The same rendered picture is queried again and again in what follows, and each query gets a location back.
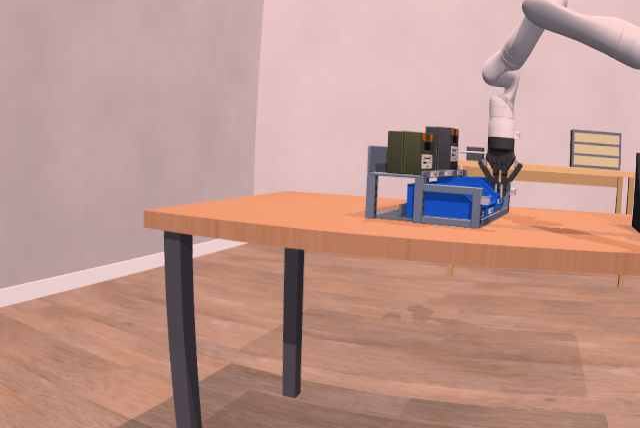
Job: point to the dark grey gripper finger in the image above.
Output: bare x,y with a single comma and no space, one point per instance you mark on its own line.
495,179
504,179

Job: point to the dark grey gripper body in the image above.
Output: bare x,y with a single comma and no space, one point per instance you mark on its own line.
501,147

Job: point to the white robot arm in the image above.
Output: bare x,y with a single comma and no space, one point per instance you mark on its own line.
614,37

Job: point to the blue bin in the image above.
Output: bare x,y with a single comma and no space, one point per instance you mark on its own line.
441,204
477,180
485,193

